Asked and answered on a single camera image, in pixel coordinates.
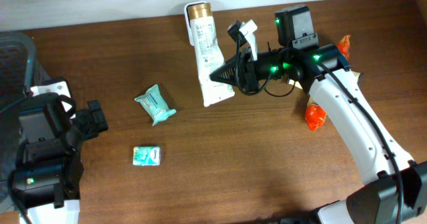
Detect white blue noodle bag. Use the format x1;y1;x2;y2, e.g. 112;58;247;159
287;71;363;89

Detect white floral cream tube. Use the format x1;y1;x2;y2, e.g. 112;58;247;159
188;2;235;107

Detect orange spaghetti packet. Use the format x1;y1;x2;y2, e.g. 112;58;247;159
305;35;351;131

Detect teal wet wipes pack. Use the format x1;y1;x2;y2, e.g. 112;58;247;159
134;84;176;126

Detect teal pocket tissue pack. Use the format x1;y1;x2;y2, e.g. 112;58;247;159
132;146;161;167

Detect grey plastic mesh basket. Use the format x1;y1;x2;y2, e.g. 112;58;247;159
1;32;49;213

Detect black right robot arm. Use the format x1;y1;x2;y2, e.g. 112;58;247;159
210;5;426;223

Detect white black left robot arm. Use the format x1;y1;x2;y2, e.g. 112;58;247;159
1;93;108;223

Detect white barcode scanner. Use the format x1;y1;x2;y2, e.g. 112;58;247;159
183;1;207;46

